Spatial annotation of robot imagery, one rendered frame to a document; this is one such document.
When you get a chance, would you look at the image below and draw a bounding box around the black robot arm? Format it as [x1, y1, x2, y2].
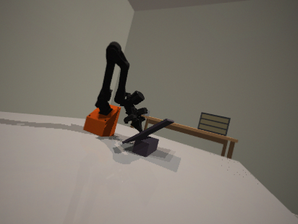
[95, 41, 148, 116]

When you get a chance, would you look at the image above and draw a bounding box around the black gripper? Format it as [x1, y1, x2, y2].
[124, 106, 145, 132]

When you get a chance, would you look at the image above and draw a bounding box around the grey switch panel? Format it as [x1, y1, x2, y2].
[122, 119, 174, 157]

